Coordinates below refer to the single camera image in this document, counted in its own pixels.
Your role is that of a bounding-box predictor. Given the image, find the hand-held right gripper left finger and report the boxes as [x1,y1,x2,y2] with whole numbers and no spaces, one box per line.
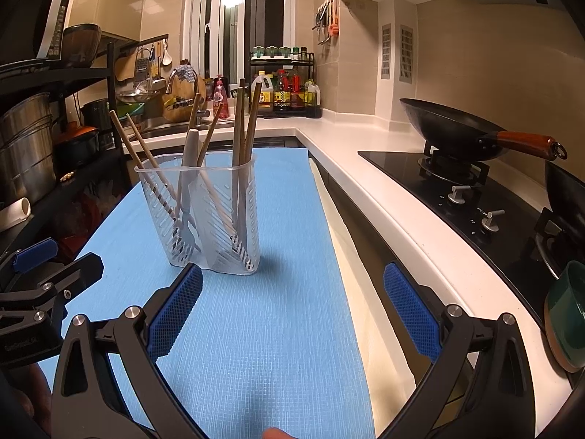
[50,263,205,439]

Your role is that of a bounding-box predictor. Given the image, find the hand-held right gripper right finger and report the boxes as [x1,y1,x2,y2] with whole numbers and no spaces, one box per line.
[379,260,536,439]

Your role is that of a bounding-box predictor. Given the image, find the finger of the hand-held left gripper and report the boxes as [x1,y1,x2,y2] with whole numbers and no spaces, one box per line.
[0,237,60,285]
[26,251,105,317]

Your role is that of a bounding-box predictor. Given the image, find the clear plastic utensil holder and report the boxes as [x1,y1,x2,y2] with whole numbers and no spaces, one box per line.
[134,152,261,277]

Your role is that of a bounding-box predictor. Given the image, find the fork with cream handle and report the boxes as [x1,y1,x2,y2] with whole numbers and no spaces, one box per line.
[174,129,202,257]

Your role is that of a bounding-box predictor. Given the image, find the white paper roll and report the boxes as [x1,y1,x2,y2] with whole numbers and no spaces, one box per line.
[0,196,32,232]

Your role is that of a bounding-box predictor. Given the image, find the red plastic bag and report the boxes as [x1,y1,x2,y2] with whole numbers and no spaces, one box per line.
[68,187,115,257]

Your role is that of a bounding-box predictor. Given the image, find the dark kitchen base cabinet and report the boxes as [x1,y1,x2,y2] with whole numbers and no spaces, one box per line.
[295,135,480,376]

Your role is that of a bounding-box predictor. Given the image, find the large stainless steel stockpot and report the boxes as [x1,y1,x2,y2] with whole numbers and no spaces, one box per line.
[0,92,58,206]

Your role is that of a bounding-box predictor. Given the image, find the blue woven table cloth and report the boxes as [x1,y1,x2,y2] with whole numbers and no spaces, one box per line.
[39,146,378,439]

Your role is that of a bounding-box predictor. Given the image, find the pot with orange lid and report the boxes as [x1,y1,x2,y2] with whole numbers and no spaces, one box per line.
[57,121,100,165]

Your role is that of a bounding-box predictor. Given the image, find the black glass gas cooktop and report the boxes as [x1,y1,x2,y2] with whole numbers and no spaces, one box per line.
[358,149,585,330]

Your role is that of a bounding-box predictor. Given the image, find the black burner grate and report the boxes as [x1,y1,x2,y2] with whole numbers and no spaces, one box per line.
[423,139,490,188]
[532,208,577,279]

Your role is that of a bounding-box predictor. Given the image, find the black cooking pot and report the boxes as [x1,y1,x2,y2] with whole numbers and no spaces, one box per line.
[81,98,115,131]

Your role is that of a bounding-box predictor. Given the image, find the green bowl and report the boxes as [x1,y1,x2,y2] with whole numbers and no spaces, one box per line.
[544,260,585,373]

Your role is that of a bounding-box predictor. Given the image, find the steel sink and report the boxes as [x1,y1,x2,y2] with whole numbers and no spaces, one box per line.
[132,121,215,140]

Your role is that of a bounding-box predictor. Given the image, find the black metal shelf rack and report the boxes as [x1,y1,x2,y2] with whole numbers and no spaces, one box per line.
[0,41,133,257]

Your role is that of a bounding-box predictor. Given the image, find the patterned wooden cutting board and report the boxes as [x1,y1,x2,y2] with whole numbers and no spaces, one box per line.
[162,61,206,123]

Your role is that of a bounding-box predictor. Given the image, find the metal box grater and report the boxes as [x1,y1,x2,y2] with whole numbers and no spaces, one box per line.
[134,48,153,90]

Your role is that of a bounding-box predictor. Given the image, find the metal kitchen faucet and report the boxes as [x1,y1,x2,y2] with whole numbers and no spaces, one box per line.
[165,68,208,124]

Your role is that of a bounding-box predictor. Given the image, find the round metal bowl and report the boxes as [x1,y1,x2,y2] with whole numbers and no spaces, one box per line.
[61,24,102,68]

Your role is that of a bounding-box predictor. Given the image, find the oil bottle with yellow label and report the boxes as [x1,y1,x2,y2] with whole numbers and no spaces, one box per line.
[250,72,272,113]

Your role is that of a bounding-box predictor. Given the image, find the white-faced microwave oven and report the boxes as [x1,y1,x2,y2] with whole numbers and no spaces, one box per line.
[0,0,71,62]

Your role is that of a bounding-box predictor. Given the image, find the dark sauce bottle red cap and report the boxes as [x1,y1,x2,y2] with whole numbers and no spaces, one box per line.
[273,71,291,111]

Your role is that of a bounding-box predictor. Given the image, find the black spice rack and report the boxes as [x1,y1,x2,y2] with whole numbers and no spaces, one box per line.
[249,46,323,120]

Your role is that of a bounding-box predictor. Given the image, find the row of spice jars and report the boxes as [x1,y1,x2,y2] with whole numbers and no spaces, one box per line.
[251,45,309,61]

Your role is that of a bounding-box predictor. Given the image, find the window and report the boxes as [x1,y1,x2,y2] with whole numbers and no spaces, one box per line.
[185,0,300,78]

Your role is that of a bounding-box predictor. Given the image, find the hanging kitchen scissors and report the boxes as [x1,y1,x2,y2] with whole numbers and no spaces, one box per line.
[313,2,332,46]

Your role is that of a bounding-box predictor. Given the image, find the black wok with wooden handle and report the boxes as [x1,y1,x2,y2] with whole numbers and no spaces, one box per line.
[400,97,568,162]

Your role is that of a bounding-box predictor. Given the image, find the grey wall vent panel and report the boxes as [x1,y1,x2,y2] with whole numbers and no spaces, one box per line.
[400,25,416,84]
[381,24,393,76]

